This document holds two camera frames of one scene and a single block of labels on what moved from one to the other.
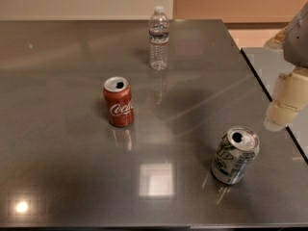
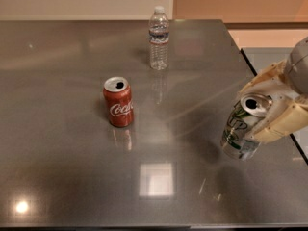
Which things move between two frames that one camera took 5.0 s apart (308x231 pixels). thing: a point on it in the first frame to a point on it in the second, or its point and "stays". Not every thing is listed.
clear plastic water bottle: x=159 y=38 stays
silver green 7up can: x=235 y=154 to x=243 y=119
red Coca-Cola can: x=117 y=91 stays
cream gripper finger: x=276 y=43 to x=271 y=82
